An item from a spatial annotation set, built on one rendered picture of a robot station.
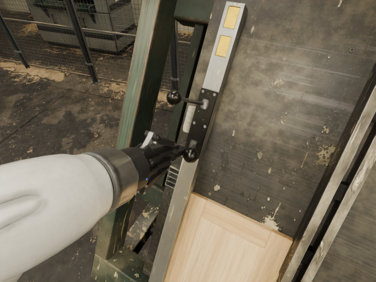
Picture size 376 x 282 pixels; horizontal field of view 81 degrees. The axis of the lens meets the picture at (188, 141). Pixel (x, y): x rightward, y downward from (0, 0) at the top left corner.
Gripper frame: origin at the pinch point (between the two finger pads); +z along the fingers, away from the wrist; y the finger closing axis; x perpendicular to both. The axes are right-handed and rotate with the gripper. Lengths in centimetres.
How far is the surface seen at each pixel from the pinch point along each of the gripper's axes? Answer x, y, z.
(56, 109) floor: -257, 69, 161
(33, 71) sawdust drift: -380, 39, 205
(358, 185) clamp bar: 39.0, -5.3, 9.1
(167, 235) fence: -0.4, 33.2, 12.4
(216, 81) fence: 1.0, -18.3, 12.4
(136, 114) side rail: -21.5, -2.1, 12.0
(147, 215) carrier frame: -23, 52, 41
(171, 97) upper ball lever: -4.9, -11.9, 0.6
